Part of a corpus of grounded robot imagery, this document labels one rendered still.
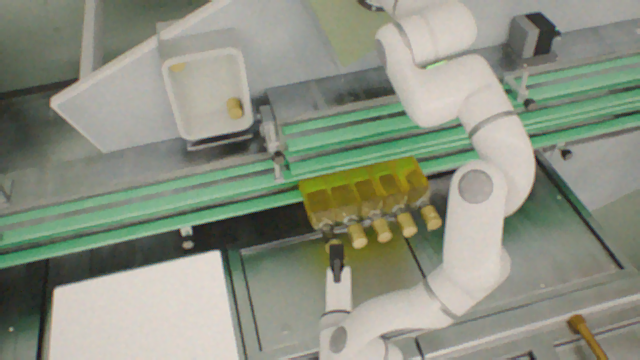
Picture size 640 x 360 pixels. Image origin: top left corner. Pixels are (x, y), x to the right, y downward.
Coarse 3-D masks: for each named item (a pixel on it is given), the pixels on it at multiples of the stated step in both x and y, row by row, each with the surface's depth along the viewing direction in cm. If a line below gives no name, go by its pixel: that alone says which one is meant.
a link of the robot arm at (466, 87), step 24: (384, 48) 94; (408, 48) 92; (408, 72) 90; (432, 72) 91; (456, 72) 90; (480, 72) 90; (408, 96) 91; (432, 96) 89; (456, 96) 89; (480, 96) 89; (504, 96) 90; (432, 120) 91; (480, 120) 88
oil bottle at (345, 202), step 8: (328, 176) 132; (336, 176) 132; (344, 176) 132; (328, 184) 130; (336, 184) 130; (344, 184) 130; (336, 192) 128; (344, 192) 128; (352, 192) 128; (336, 200) 127; (344, 200) 127; (352, 200) 126; (336, 208) 126; (344, 208) 125; (352, 208) 125; (336, 216) 127; (344, 216) 125; (344, 224) 127
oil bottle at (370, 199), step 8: (352, 168) 134; (360, 168) 134; (368, 168) 134; (352, 176) 132; (360, 176) 132; (368, 176) 132; (352, 184) 131; (360, 184) 130; (368, 184) 130; (376, 184) 130; (360, 192) 128; (368, 192) 128; (376, 192) 128; (360, 200) 127; (368, 200) 126; (376, 200) 126; (360, 208) 127; (368, 208) 126; (376, 208) 126; (368, 216) 127
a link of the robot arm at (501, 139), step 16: (512, 112) 88; (480, 128) 88; (496, 128) 87; (512, 128) 87; (480, 144) 89; (496, 144) 88; (512, 144) 87; (528, 144) 88; (496, 160) 90; (512, 160) 89; (528, 160) 89; (512, 176) 90; (528, 176) 90; (512, 192) 85; (528, 192) 91; (512, 208) 89
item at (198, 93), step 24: (168, 72) 117; (192, 72) 126; (216, 72) 128; (240, 72) 121; (192, 96) 130; (216, 96) 132; (240, 96) 132; (192, 120) 133; (216, 120) 133; (240, 120) 133
